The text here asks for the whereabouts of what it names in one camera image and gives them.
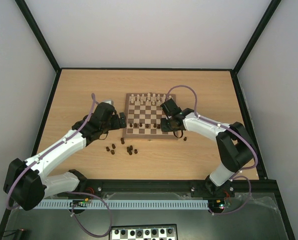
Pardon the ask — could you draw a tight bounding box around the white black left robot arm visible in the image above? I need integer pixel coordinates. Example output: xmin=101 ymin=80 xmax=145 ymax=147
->
xmin=3 ymin=101 xmax=126 ymax=211

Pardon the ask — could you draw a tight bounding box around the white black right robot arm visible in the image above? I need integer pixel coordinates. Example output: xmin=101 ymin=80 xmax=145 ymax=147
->
xmin=160 ymin=99 xmax=258 ymax=196

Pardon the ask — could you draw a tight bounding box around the dark chess piece by board corner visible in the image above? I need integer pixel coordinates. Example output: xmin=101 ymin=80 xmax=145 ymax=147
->
xmin=120 ymin=137 xmax=125 ymax=145

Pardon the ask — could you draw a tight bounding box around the wooden chess board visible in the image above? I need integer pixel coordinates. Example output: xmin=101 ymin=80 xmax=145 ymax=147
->
xmin=122 ymin=92 xmax=179 ymax=141

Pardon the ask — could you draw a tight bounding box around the white chess piece back left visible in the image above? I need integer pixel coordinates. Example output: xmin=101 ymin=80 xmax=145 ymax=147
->
xmin=130 ymin=94 xmax=135 ymax=104

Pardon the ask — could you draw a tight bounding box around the dark chess piece table centre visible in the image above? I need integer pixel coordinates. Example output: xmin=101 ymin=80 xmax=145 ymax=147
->
xmin=127 ymin=145 xmax=133 ymax=152

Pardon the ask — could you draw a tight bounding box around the small printed chess board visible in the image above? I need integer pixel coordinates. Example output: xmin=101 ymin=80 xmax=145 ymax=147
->
xmin=108 ymin=224 xmax=179 ymax=240

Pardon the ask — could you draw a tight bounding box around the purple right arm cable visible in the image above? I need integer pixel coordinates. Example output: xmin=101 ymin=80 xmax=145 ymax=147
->
xmin=166 ymin=85 xmax=260 ymax=216

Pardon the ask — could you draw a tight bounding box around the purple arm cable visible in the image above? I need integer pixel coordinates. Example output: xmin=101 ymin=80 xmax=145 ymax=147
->
xmin=166 ymin=85 xmax=260 ymax=216
xmin=5 ymin=93 xmax=114 ymax=237

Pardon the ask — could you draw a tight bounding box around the grey slotted cable duct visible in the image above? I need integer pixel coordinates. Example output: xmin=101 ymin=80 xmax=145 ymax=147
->
xmin=35 ymin=199 xmax=209 ymax=210

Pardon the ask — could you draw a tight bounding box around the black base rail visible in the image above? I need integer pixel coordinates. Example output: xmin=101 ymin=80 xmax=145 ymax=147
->
xmin=13 ymin=178 xmax=279 ymax=200

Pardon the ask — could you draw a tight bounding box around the black frame post back left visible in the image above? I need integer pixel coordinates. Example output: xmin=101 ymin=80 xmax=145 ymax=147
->
xmin=15 ymin=0 xmax=60 ymax=73

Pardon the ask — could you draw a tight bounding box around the black frame post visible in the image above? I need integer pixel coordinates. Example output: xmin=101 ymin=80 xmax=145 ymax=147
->
xmin=233 ymin=0 xmax=282 ymax=75
xmin=15 ymin=0 xmax=60 ymax=73

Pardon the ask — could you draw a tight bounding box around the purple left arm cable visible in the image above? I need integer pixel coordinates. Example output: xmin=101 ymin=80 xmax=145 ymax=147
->
xmin=5 ymin=93 xmax=114 ymax=237

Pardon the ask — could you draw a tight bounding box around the black frame post back right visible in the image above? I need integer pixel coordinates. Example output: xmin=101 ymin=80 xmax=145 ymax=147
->
xmin=233 ymin=0 xmax=282 ymax=75

